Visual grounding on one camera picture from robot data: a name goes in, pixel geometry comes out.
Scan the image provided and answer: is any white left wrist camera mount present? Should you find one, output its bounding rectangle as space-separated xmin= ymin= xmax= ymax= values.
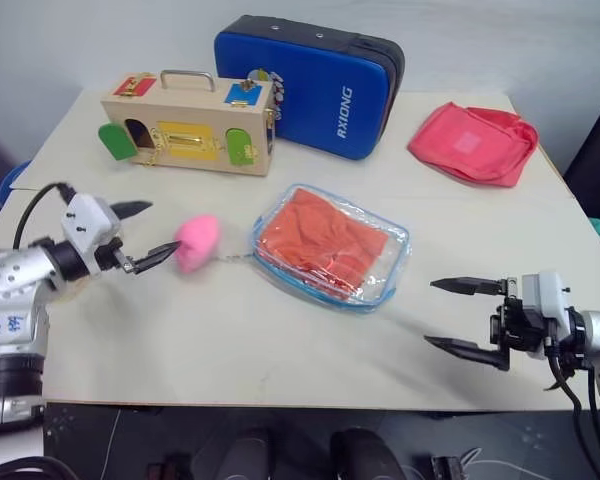
xmin=61 ymin=193 xmax=123 ymax=262

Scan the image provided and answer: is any wooden lock box with latches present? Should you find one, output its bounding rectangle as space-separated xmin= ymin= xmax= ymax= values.
xmin=97 ymin=69 xmax=278 ymax=179

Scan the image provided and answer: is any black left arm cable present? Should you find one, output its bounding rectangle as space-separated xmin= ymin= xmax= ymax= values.
xmin=12 ymin=181 xmax=78 ymax=250

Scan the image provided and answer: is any small black block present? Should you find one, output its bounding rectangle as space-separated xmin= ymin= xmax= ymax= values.
xmin=431 ymin=454 xmax=467 ymax=480

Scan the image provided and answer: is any black chair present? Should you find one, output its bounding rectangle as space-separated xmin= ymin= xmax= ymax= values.
xmin=561 ymin=99 xmax=600 ymax=222

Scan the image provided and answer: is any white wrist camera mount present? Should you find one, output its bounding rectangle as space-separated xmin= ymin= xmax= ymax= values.
xmin=520 ymin=270 xmax=574 ymax=361
xmin=61 ymin=193 xmax=123 ymax=262

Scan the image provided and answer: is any blue round object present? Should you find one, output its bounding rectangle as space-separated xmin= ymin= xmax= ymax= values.
xmin=0 ymin=159 xmax=34 ymax=207

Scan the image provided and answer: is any pink fluffy pompom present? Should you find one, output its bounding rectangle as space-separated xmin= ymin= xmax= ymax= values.
xmin=173 ymin=214 xmax=222 ymax=274

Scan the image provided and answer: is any clear plastic pouch blue trim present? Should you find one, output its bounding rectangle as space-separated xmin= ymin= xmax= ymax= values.
xmin=249 ymin=182 xmax=412 ymax=317

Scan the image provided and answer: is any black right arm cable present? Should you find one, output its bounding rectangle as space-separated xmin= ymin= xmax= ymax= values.
xmin=543 ymin=342 xmax=600 ymax=480

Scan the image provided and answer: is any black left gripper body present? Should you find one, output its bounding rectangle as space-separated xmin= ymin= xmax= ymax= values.
xmin=93 ymin=236 xmax=131 ymax=276

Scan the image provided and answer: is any blue padded RXIONG case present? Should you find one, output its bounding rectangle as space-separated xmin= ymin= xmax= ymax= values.
xmin=212 ymin=13 xmax=407 ymax=162

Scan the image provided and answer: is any red fabric bag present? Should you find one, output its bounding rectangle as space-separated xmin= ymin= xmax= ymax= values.
xmin=406 ymin=100 xmax=540 ymax=190

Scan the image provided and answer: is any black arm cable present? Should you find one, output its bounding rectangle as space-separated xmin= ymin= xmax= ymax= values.
xmin=12 ymin=181 xmax=78 ymax=250
xmin=543 ymin=342 xmax=600 ymax=480

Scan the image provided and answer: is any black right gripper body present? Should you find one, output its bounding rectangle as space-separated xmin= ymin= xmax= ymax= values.
xmin=488 ymin=293 xmax=552 ymax=359

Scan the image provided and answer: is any orange cloth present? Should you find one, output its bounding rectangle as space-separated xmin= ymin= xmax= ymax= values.
xmin=256 ymin=185 xmax=389 ymax=297

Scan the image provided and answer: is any thin metal pompom chain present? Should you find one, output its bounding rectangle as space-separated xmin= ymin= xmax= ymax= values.
xmin=210 ymin=251 xmax=257 ymax=265

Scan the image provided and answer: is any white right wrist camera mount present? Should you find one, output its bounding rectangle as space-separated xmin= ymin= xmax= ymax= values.
xmin=520 ymin=270 xmax=574 ymax=361

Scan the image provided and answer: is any black floor cable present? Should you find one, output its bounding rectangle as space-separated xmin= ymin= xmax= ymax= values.
xmin=0 ymin=453 xmax=79 ymax=480

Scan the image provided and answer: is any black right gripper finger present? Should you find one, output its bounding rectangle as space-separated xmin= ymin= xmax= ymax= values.
xmin=429 ymin=275 xmax=520 ymax=300
xmin=423 ymin=335 xmax=512 ymax=373

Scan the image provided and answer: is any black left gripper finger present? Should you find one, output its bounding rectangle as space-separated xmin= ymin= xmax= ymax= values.
xmin=121 ymin=240 xmax=184 ymax=276
xmin=109 ymin=200 xmax=155 ymax=222

